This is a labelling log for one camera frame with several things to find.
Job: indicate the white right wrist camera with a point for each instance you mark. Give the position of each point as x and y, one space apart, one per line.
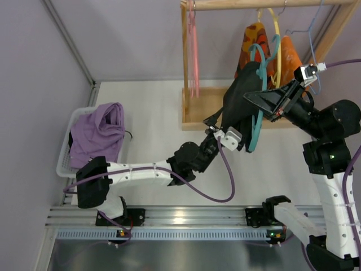
307 74

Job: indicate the aluminium mounting rail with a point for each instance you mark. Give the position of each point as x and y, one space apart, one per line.
157 217

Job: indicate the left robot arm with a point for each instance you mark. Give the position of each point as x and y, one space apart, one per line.
100 182

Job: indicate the wooden clothes rack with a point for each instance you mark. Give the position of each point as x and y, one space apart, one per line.
195 110

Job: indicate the purple trousers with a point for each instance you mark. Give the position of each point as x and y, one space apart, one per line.
100 133

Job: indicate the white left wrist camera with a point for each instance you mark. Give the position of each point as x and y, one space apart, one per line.
230 139

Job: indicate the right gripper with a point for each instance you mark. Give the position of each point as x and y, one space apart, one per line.
285 99

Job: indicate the bright orange trousers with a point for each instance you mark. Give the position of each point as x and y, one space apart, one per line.
290 61

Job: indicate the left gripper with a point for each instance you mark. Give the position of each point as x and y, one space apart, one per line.
211 136

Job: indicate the blue wire hanger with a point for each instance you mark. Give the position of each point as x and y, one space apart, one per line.
309 33

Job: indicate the pink plastic hanger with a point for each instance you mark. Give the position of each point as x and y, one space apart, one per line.
194 56

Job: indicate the orange patterned trousers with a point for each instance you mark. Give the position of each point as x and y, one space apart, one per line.
253 34

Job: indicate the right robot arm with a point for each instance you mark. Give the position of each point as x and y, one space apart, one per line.
337 246

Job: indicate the yellow plastic hanger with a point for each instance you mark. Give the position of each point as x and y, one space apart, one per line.
263 71

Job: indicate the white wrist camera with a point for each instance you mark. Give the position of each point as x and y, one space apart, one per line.
230 139
307 74

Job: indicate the grey slotted cable duct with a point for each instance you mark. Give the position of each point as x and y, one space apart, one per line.
249 234

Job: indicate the white plastic basket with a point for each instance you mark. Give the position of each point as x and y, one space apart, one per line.
63 168

